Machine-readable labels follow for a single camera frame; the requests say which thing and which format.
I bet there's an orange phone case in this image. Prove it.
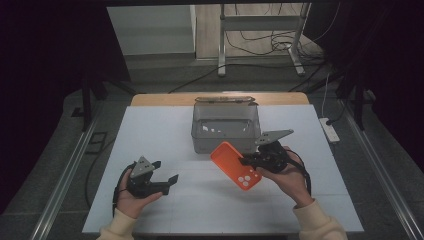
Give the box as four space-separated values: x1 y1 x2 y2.
209 141 263 192

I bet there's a person's left hand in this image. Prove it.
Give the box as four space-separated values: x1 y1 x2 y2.
116 167 164 220

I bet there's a grey metal stand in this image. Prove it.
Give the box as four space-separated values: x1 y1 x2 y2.
217 3 312 78

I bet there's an aluminium floor rail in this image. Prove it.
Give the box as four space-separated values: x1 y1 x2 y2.
30 106 103 240
339 99 424 240

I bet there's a long black floor cable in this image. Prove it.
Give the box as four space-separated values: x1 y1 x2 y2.
168 62 326 95

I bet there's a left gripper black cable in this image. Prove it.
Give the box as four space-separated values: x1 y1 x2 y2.
111 163 138 218

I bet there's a white power cable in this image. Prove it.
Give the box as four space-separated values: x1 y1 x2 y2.
320 72 332 120

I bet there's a dark curtain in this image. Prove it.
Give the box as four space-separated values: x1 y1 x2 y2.
0 0 132 214
303 0 424 164

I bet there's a black floor frame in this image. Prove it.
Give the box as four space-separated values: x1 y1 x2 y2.
84 131 109 155

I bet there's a grey transparent storage box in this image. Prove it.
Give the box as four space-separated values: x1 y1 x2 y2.
190 95 262 155

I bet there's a person's right hand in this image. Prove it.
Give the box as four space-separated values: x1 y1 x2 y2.
255 145 315 208

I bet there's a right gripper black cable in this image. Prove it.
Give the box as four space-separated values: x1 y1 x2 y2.
285 149 313 197

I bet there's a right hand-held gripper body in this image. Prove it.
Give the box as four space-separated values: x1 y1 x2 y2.
245 128 295 175

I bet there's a black stand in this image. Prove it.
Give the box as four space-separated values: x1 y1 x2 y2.
334 75 378 132
71 73 138 132

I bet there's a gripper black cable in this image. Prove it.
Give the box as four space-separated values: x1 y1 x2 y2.
285 149 313 197
111 163 138 218

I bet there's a bundle of black floor cables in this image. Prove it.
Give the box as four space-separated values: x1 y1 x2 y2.
225 29 324 58

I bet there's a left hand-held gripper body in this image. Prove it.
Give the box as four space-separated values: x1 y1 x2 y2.
125 155 170 200

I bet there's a white power strip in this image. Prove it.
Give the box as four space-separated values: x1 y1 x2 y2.
318 117 341 145

